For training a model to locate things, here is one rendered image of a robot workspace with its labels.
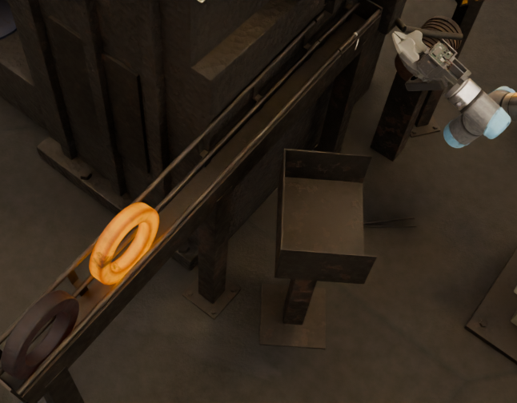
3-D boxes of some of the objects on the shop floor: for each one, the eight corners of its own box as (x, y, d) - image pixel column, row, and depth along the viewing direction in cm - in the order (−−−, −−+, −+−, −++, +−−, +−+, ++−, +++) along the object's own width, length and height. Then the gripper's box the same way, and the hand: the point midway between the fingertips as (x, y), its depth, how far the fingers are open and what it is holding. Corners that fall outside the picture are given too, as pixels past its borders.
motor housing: (361, 150, 251) (397, 44, 206) (393, 113, 261) (434, 5, 216) (391, 169, 248) (434, 65, 202) (422, 132, 258) (470, 25, 212)
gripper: (478, 67, 173) (415, 9, 173) (460, 89, 169) (396, 28, 169) (458, 84, 181) (398, 27, 181) (440, 105, 177) (379, 47, 177)
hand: (395, 37), depth 177 cm, fingers closed
